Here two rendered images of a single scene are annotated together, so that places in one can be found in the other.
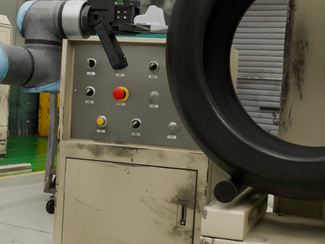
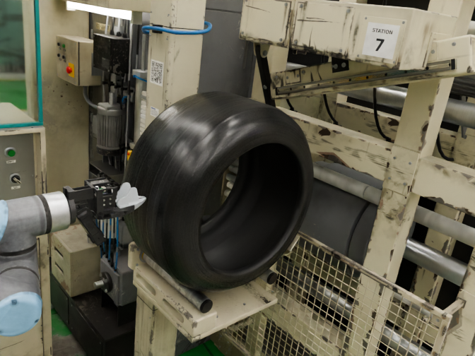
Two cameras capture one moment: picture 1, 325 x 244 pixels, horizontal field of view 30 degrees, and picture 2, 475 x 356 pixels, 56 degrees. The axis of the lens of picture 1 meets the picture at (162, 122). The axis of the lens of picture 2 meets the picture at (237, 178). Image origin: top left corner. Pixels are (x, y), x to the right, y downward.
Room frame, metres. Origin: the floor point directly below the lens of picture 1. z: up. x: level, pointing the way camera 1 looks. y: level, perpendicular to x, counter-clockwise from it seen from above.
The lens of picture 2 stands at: (0.64, 0.81, 1.73)
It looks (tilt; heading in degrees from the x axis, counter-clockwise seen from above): 21 degrees down; 299
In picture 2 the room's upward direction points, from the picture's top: 7 degrees clockwise
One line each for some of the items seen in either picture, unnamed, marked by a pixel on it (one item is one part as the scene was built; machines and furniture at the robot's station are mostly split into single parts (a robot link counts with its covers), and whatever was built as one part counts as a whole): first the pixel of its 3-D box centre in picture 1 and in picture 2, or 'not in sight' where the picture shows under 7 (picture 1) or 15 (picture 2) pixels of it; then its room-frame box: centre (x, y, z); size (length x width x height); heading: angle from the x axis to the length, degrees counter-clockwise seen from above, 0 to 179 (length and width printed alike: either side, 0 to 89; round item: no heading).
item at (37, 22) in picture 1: (47, 21); (15, 221); (1.46, 0.29, 1.25); 0.12 x 0.09 x 0.10; 73
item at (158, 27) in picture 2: not in sight; (177, 28); (1.59, -0.38, 1.65); 0.19 x 0.19 x 0.06; 73
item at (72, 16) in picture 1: (80, 20); (54, 210); (1.44, 0.21, 1.25); 0.10 x 0.05 x 0.09; 163
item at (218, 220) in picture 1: (238, 209); (172, 294); (1.38, -0.19, 0.84); 0.36 x 0.09 x 0.06; 163
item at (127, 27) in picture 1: (133, 28); (116, 210); (1.37, 0.08, 1.23); 0.09 x 0.05 x 0.02; 73
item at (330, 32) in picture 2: not in sight; (335, 29); (1.13, -0.56, 1.71); 0.61 x 0.25 x 0.15; 163
